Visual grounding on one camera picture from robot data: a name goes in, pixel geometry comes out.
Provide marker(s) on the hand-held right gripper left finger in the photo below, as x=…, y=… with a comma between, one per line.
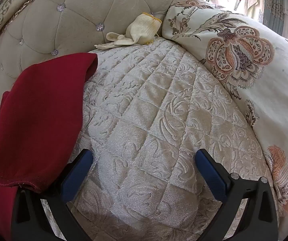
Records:
x=75, y=177

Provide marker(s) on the cream quilted bed cover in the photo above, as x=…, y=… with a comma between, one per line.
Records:
x=146, y=118

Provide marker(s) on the cream knit glove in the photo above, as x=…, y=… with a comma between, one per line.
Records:
x=113, y=39

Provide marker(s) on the red garment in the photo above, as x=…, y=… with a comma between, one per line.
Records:
x=33, y=118

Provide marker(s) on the knit glove with yellow cuff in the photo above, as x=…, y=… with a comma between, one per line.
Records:
x=144, y=27

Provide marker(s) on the floral patterned white pillow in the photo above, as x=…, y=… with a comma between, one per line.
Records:
x=259, y=93

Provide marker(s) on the tufted beige headboard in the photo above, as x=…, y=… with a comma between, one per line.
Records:
x=83, y=25

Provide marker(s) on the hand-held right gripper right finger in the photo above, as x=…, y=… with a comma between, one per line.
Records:
x=212, y=178

